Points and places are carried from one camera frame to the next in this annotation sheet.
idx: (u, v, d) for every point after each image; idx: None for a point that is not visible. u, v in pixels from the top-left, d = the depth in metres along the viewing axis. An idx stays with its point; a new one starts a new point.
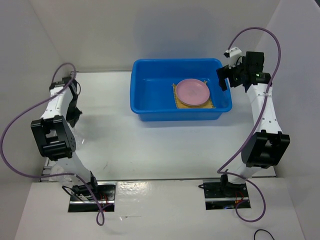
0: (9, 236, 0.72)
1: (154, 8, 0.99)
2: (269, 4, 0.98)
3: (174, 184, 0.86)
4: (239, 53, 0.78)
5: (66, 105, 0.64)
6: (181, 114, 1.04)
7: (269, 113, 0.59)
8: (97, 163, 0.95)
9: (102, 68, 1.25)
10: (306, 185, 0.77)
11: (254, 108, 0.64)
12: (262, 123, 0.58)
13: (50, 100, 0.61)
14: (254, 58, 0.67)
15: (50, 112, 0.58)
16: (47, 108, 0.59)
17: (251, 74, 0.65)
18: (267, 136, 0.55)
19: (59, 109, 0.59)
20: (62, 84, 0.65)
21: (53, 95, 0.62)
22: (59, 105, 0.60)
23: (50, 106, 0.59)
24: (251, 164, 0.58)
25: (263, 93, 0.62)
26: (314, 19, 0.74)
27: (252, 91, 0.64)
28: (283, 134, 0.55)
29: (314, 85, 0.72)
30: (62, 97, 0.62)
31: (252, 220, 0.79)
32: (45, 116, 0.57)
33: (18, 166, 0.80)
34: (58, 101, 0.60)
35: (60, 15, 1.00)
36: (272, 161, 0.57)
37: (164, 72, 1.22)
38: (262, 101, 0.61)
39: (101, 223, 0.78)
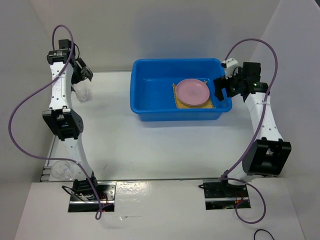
0: (9, 236, 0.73)
1: (154, 8, 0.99)
2: (269, 3, 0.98)
3: (174, 184, 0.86)
4: (235, 64, 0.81)
5: (69, 85, 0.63)
6: (181, 114, 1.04)
7: (269, 120, 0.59)
8: (97, 164, 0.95)
9: (102, 68, 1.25)
10: (306, 185, 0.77)
11: (253, 117, 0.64)
12: (263, 131, 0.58)
13: (54, 84, 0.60)
14: (251, 68, 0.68)
15: (57, 100, 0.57)
16: (53, 95, 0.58)
17: (249, 85, 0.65)
18: (268, 144, 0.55)
19: (65, 97, 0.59)
20: (60, 57, 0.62)
21: (55, 77, 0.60)
22: (64, 92, 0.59)
23: (56, 93, 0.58)
24: (252, 173, 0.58)
25: (261, 101, 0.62)
26: (315, 19, 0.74)
27: (250, 100, 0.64)
28: (284, 141, 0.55)
29: (314, 85, 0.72)
30: (64, 78, 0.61)
31: (254, 221, 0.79)
32: (53, 106, 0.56)
33: (18, 166, 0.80)
34: (62, 85, 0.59)
35: (60, 15, 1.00)
36: (274, 170, 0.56)
37: (164, 72, 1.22)
38: (261, 110, 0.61)
39: (98, 217, 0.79)
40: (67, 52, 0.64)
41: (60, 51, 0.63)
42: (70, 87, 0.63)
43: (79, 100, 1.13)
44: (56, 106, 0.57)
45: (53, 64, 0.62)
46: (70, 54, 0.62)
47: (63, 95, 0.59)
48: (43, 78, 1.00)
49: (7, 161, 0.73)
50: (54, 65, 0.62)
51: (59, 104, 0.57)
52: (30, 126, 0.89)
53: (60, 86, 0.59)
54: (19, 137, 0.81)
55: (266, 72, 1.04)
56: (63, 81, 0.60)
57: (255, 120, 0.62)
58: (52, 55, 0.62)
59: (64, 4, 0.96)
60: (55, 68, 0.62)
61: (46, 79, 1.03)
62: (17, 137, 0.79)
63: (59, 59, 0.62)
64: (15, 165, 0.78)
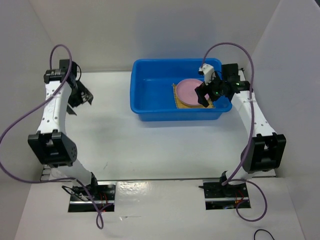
0: (9, 236, 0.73)
1: (154, 8, 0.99)
2: (269, 3, 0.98)
3: (174, 184, 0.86)
4: (212, 69, 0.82)
5: (64, 106, 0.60)
6: (180, 114, 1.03)
7: (259, 116, 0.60)
8: (97, 164, 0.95)
9: (102, 68, 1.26)
10: (306, 185, 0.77)
11: (243, 115, 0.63)
12: (257, 128, 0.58)
13: (47, 104, 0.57)
14: (231, 69, 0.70)
15: (48, 122, 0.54)
16: (44, 116, 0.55)
17: (231, 84, 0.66)
18: (264, 140, 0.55)
19: (57, 119, 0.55)
20: (58, 76, 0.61)
21: (49, 97, 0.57)
22: (56, 113, 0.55)
23: (47, 115, 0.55)
24: (254, 171, 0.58)
25: (247, 99, 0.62)
26: (314, 19, 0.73)
27: (236, 99, 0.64)
28: (279, 135, 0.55)
29: (314, 85, 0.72)
30: (59, 99, 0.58)
31: (254, 220, 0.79)
32: (42, 129, 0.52)
33: (18, 166, 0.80)
34: (55, 106, 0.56)
35: (60, 15, 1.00)
36: (273, 164, 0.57)
37: (164, 72, 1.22)
38: (249, 107, 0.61)
39: (101, 226, 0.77)
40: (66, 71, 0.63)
41: (58, 71, 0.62)
42: (64, 109, 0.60)
43: None
44: (46, 129, 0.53)
45: (49, 83, 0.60)
46: (68, 72, 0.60)
47: (55, 117, 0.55)
48: (43, 78, 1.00)
49: (7, 161, 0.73)
50: (49, 84, 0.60)
51: (49, 127, 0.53)
52: (30, 126, 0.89)
53: (53, 107, 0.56)
54: (19, 137, 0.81)
55: (266, 72, 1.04)
56: (57, 101, 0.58)
57: (245, 118, 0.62)
58: (50, 75, 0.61)
59: (64, 4, 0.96)
60: (51, 88, 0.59)
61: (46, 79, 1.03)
62: (16, 138, 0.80)
63: (56, 78, 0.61)
64: (14, 166, 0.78)
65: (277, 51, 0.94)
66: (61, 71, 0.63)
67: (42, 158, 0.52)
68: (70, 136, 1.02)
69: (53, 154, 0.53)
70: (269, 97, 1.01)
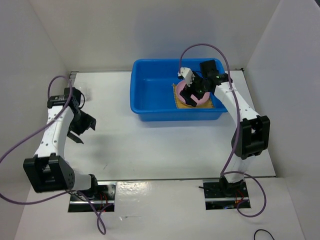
0: (9, 236, 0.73)
1: (154, 8, 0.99)
2: (269, 3, 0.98)
3: (174, 184, 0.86)
4: (189, 70, 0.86)
5: (65, 130, 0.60)
6: (180, 115, 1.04)
7: (243, 103, 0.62)
8: (97, 164, 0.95)
9: (102, 68, 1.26)
10: (306, 185, 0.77)
11: (227, 105, 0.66)
12: (242, 113, 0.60)
13: (48, 127, 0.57)
14: (208, 66, 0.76)
15: (46, 146, 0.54)
16: (43, 140, 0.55)
17: (212, 78, 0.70)
18: (250, 123, 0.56)
19: (56, 142, 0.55)
20: (61, 101, 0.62)
21: (51, 121, 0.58)
22: (56, 137, 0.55)
23: (47, 138, 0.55)
24: (246, 155, 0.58)
25: (229, 89, 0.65)
26: (315, 19, 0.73)
27: (219, 91, 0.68)
28: (262, 117, 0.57)
29: (314, 85, 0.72)
30: (60, 123, 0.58)
31: (252, 215, 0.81)
32: (39, 153, 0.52)
33: (18, 166, 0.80)
34: (55, 131, 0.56)
35: (60, 15, 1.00)
36: (262, 145, 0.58)
37: (164, 72, 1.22)
38: (232, 96, 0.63)
39: (103, 232, 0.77)
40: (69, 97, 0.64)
41: (61, 96, 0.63)
42: (65, 133, 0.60)
43: None
44: (43, 152, 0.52)
45: (51, 108, 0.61)
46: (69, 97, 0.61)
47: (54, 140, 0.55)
48: (43, 78, 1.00)
49: (7, 162, 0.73)
50: (52, 109, 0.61)
51: (47, 151, 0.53)
52: (30, 126, 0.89)
53: (53, 132, 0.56)
54: (19, 137, 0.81)
55: (266, 72, 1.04)
56: (58, 125, 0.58)
57: (230, 108, 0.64)
58: (54, 100, 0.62)
59: (64, 4, 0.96)
60: (52, 112, 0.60)
61: (46, 79, 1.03)
62: (16, 138, 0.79)
63: (58, 103, 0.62)
64: (15, 166, 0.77)
65: (277, 52, 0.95)
66: (64, 96, 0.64)
67: (37, 183, 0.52)
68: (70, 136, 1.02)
69: (48, 180, 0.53)
70: (269, 97, 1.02)
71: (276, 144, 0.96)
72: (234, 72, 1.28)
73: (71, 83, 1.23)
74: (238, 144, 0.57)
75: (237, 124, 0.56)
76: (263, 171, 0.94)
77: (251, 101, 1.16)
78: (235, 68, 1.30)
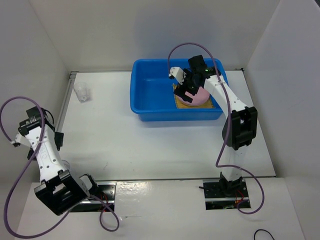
0: (10, 236, 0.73)
1: (154, 8, 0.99)
2: (269, 3, 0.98)
3: (174, 184, 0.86)
4: (179, 69, 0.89)
5: (54, 146, 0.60)
6: (179, 114, 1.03)
7: (231, 95, 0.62)
8: (97, 164, 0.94)
9: (102, 68, 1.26)
10: (305, 185, 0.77)
11: (216, 98, 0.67)
12: (231, 105, 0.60)
13: (39, 151, 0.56)
14: (197, 61, 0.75)
15: (49, 168, 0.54)
16: (41, 164, 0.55)
17: (200, 71, 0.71)
18: (238, 114, 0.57)
19: (56, 160, 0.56)
20: (35, 123, 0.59)
21: (38, 145, 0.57)
22: (53, 156, 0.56)
23: (45, 161, 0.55)
24: (237, 145, 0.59)
25: (218, 82, 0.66)
26: (314, 19, 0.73)
27: (208, 84, 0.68)
28: (250, 108, 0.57)
29: (314, 85, 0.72)
30: (48, 142, 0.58)
31: (250, 212, 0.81)
32: (46, 177, 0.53)
33: (18, 166, 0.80)
34: (49, 152, 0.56)
35: (60, 15, 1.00)
36: (251, 134, 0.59)
37: (164, 72, 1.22)
38: (221, 89, 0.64)
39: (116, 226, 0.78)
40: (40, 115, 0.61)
41: (32, 118, 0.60)
42: (56, 149, 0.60)
43: (79, 100, 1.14)
44: (50, 175, 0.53)
45: (29, 134, 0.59)
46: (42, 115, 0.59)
47: (53, 159, 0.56)
48: (43, 78, 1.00)
49: (6, 162, 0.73)
50: (30, 134, 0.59)
51: (52, 172, 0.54)
52: None
53: (47, 153, 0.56)
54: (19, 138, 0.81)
55: (266, 72, 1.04)
56: (47, 145, 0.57)
57: (220, 100, 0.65)
58: (25, 125, 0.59)
59: (64, 4, 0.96)
60: (34, 136, 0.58)
61: (46, 79, 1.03)
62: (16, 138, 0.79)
63: (33, 126, 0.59)
64: (14, 166, 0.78)
65: (277, 52, 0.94)
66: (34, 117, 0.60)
67: (55, 204, 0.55)
68: (70, 135, 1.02)
69: (64, 196, 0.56)
70: (269, 97, 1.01)
71: (276, 144, 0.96)
72: (234, 71, 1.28)
73: (71, 83, 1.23)
74: (228, 134, 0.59)
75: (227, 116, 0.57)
76: (263, 171, 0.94)
77: (251, 100, 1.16)
78: (235, 68, 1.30)
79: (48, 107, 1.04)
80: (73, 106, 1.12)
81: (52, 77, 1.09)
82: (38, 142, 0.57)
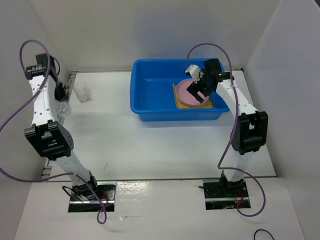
0: (9, 236, 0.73)
1: (154, 8, 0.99)
2: (269, 4, 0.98)
3: (174, 184, 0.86)
4: (197, 67, 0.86)
5: (52, 97, 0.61)
6: (180, 114, 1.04)
7: (242, 99, 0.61)
8: (97, 163, 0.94)
9: (102, 68, 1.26)
10: (306, 185, 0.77)
11: (227, 102, 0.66)
12: (240, 108, 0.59)
13: (36, 98, 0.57)
14: (213, 64, 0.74)
15: (40, 115, 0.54)
16: (36, 110, 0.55)
17: (214, 75, 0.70)
18: (248, 118, 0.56)
19: (49, 110, 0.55)
20: (41, 72, 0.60)
21: (37, 92, 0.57)
22: (47, 106, 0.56)
23: (39, 108, 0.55)
24: (244, 150, 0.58)
25: (230, 85, 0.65)
26: (315, 19, 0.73)
27: (220, 88, 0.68)
28: (261, 112, 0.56)
29: (314, 84, 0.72)
30: (47, 91, 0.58)
31: (253, 214, 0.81)
32: (36, 122, 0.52)
33: (18, 166, 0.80)
34: (45, 99, 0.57)
35: (60, 15, 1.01)
36: (261, 140, 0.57)
37: (164, 72, 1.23)
38: (232, 92, 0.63)
39: (102, 221, 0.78)
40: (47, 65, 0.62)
41: (39, 66, 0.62)
42: (53, 100, 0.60)
43: (79, 100, 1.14)
44: (40, 121, 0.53)
45: (32, 79, 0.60)
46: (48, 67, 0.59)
47: (46, 108, 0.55)
48: None
49: (7, 162, 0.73)
50: (33, 79, 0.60)
51: (43, 119, 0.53)
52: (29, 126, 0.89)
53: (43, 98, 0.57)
54: (19, 139, 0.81)
55: (266, 72, 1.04)
56: (45, 95, 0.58)
57: (230, 104, 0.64)
58: (31, 71, 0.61)
59: (64, 4, 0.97)
60: (36, 84, 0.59)
61: None
62: (16, 138, 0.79)
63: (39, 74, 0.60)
64: (15, 166, 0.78)
65: (277, 51, 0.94)
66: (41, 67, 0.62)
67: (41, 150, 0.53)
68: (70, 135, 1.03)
69: (50, 144, 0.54)
70: (269, 97, 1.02)
71: (276, 145, 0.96)
72: (234, 72, 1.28)
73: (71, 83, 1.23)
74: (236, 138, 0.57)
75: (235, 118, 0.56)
76: (263, 171, 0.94)
77: (251, 101, 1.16)
78: (235, 68, 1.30)
79: None
80: (73, 106, 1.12)
81: None
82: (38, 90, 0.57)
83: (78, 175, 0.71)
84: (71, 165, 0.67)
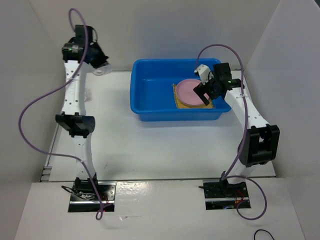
0: (10, 236, 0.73)
1: (154, 8, 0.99)
2: (268, 4, 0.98)
3: (174, 184, 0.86)
4: (207, 68, 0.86)
5: (83, 84, 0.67)
6: (181, 114, 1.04)
7: (252, 110, 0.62)
8: (97, 164, 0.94)
9: None
10: (306, 185, 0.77)
11: (236, 111, 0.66)
12: (250, 120, 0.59)
13: (68, 86, 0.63)
14: (222, 69, 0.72)
15: (70, 105, 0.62)
16: (66, 98, 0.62)
17: (223, 82, 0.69)
18: (258, 131, 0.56)
19: (77, 102, 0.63)
20: (76, 56, 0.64)
21: (69, 80, 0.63)
22: (77, 97, 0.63)
23: (69, 97, 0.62)
24: (251, 164, 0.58)
25: (240, 94, 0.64)
26: (315, 19, 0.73)
27: (229, 96, 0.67)
28: (272, 126, 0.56)
29: (314, 85, 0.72)
30: (78, 81, 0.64)
31: (254, 218, 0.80)
32: (65, 111, 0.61)
33: (18, 166, 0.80)
34: (76, 89, 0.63)
35: (60, 15, 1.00)
36: (270, 154, 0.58)
37: (164, 72, 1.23)
38: (242, 102, 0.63)
39: (99, 218, 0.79)
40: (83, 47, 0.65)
41: (76, 46, 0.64)
42: (83, 88, 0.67)
43: None
44: (68, 110, 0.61)
45: (69, 61, 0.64)
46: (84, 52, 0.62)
47: (76, 99, 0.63)
48: (43, 78, 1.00)
49: (7, 162, 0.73)
50: (68, 63, 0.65)
51: (71, 109, 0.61)
52: (29, 126, 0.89)
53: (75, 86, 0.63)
54: (19, 139, 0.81)
55: (266, 72, 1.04)
56: (76, 84, 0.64)
57: (239, 114, 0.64)
58: (67, 52, 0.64)
59: (64, 4, 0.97)
60: (69, 69, 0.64)
61: (46, 79, 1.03)
62: (16, 138, 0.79)
63: (74, 56, 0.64)
64: (15, 166, 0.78)
65: (277, 51, 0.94)
66: (77, 47, 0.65)
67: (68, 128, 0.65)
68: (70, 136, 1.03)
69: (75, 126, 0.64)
70: (269, 98, 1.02)
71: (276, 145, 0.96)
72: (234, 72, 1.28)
73: None
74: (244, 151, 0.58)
75: (245, 131, 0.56)
76: (263, 171, 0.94)
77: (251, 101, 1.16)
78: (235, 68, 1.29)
79: (48, 106, 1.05)
80: None
81: (52, 76, 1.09)
82: (71, 77, 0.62)
83: (85, 165, 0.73)
84: (81, 151, 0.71)
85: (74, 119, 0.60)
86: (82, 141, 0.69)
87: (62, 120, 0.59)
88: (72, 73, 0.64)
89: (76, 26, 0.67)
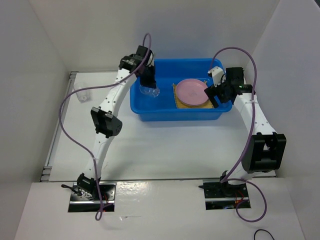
0: (9, 237, 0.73)
1: (154, 8, 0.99)
2: (268, 3, 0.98)
3: (174, 184, 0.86)
4: (221, 71, 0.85)
5: (126, 91, 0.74)
6: (181, 114, 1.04)
7: (260, 117, 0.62)
8: None
9: (102, 68, 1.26)
10: (306, 185, 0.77)
11: (244, 116, 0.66)
12: (257, 127, 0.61)
13: (113, 87, 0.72)
14: (235, 72, 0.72)
15: (108, 103, 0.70)
16: (107, 97, 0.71)
17: (234, 86, 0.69)
18: (264, 138, 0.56)
19: (115, 103, 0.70)
20: (129, 67, 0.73)
21: (115, 83, 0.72)
22: (116, 99, 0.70)
23: (110, 97, 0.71)
24: (253, 170, 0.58)
25: (250, 100, 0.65)
26: (315, 19, 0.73)
27: (238, 100, 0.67)
28: (278, 135, 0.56)
29: (314, 85, 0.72)
30: (122, 87, 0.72)
31: (253, 220, 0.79)
32: (102, 107, 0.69)
33: (18, 167, 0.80)
34: (117, 93, 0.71)
35: (60, 16, 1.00)
36: (274, 164, 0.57)
37: (164, 72, 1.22)
38: (251, 108, 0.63)
39: (98, 218, 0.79)
40: (138, 62, 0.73)
41: (132, 60, 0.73)
42: (124, 94, 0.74)
43: (79, 100, 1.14)
44: (105, 107, 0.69)
45: (122, 68, 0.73)
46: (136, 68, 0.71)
47: (114, 100, 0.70)
48: (43, 78, 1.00)
49: (6, 163, 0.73)
50: (120, 70, 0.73)
51: (106, 107, 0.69)
52: (29, 126, 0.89)
53: (118, 90, 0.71)
54: (19, 139, 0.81)
55: (266, 72, 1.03)
56: (120, 88, 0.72)
57: (246, 119, 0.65)
58: (125, 61, 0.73)
59: (63, 5, 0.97)
60: (119, 75, 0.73)
61: (46, 79, 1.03)
62: (16, 138, 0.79)
63: (128, 67, 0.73)
64: (14, 166, 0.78)
65: (277, 51, 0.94)
66: (133, 61, 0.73)
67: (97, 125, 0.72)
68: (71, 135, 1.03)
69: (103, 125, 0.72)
70: (269, 98, 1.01)
71: None
72: None
73: (71, 83, 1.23)
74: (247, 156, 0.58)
75: (250, 137, 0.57)
76: None
77: None
78: None
79: (48, 106, 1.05)
80: (74, 107, 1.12)
81: (52, 77, 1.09)
82: (117, 82, 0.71)
83: (95, 163, 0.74)
84: (98, 148, 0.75)
85: (104, 117, 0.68)
86: (103, 140, 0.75)
87: (95, 113, 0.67)
88: (121, 79, 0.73)
89: (139, 46, 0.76)
